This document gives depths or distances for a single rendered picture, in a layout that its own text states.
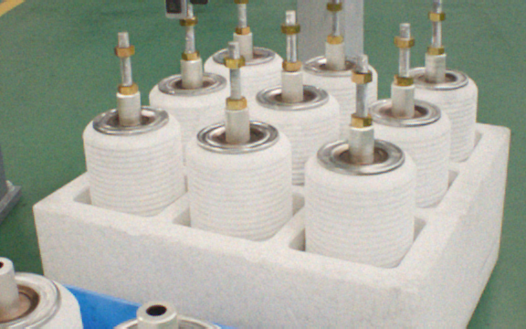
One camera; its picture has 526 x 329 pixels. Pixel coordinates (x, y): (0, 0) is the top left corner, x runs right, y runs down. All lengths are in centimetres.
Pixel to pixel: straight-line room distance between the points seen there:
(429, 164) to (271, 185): 16
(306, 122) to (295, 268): 18
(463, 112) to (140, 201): 35
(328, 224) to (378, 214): 4
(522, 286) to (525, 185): 30
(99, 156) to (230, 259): 17
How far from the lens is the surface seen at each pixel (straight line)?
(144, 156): 78
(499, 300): 99
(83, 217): 79
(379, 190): 67
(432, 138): 78
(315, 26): 110
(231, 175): 71
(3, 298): 52
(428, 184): 80
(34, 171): 138
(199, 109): 87
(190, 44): 89
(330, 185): 67
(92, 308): 79
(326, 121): 83
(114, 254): 79
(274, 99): 85
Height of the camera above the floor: 53
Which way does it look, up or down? 24 degrees down
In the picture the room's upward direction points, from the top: 2 degrees counter-clockwise
